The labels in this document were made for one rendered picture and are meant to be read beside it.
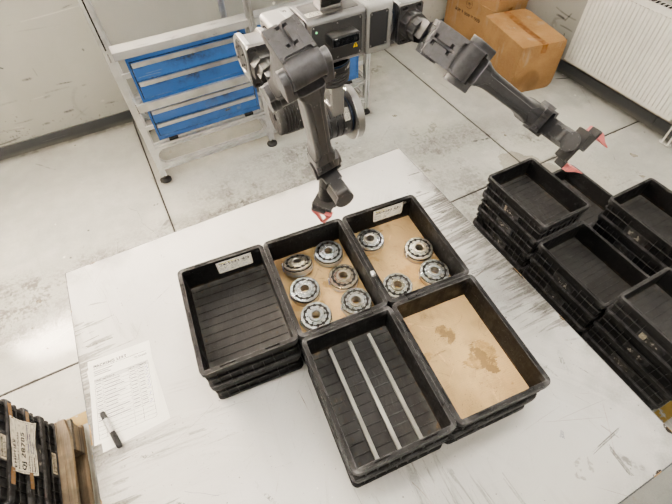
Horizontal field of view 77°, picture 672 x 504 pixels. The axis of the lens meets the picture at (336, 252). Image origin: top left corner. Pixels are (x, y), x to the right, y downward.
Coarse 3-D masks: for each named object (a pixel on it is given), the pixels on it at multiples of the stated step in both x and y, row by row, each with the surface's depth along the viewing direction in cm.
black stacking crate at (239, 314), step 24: (264, 264) 150; (192, 288) 150; (216, 288) 150; (240, 288) 150; (264, 288) 149; (192, 312) 136; (216, 312) 144; (240, 312) 144; (264, 312) 144; (216, 336) 139; (240, 336) 138; (264, 336) 138; (288, 336) 138; (216, 360) 134; (264, 360) 129; (216, 384) 129
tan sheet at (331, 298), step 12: (336, 240) 161; (300, 252) 158; (312, 252) 158; (276, 264) 155; (348, 264) 154; (288, 276) 152; (312, 276) 152; (324, 276) 152; (288, 288) 149; (324, 288) 149; (324, 300) 146; (336, 300) 145; (300, 312) 143; (336, 312) 143; (300, 324) 140
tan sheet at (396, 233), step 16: (384, 224) 166; (400, 224) 165; (384, 240) 161; (400, 240) 161; (368, 256) 156; (384, 256) 156; (400, 256) 156; (432, 256) 156; (384, 272) 152; (400, 272) 152; (416, 272) 152; (432, 272) 151; (416, 288) 148
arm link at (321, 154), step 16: (320, 48) 80; (288, 80) 79; (320, 80) 84; (288, 96) 82; (304, 96) 84; (320, 96) 86; (304, 112) 91; (320, 112) 91; (320, 128) 97; (320, 144) 103; (320, 160) 110; (336, 160) 115
